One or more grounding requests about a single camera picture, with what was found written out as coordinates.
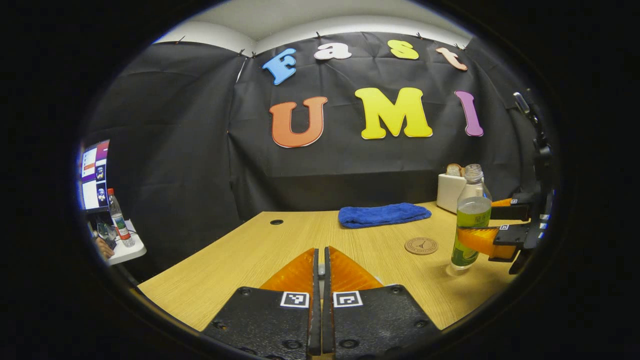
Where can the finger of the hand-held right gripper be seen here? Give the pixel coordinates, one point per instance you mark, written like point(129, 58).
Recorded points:
point(507, 242)
point(512, 212)

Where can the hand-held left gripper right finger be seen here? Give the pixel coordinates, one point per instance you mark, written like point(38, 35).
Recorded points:
point(372, 320)

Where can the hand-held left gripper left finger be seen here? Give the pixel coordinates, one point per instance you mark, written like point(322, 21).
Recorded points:
point(270, 320)

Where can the green label water bottle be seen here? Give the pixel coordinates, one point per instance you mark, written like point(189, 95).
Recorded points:
point(472, 210)

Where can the white teacup lid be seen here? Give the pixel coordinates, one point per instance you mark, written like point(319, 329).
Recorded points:
point(321, 271)

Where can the round cork coaster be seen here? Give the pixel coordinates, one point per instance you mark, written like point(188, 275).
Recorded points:
point(421, 245)

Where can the red cap plastic bottle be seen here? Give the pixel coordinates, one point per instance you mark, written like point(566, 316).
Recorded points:
point(120, 222)

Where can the white toaster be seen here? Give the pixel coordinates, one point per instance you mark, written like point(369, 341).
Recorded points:
point(449, 192)

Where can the light toast slice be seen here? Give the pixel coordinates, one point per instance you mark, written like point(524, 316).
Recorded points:
point(454, 169)

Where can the blue towel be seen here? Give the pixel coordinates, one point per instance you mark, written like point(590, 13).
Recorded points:
point(382, 215)

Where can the white side table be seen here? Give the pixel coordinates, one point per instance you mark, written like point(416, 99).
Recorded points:
point(127, 252)

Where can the computer monitor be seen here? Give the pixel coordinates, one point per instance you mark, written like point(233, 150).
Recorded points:
point(94, 175)

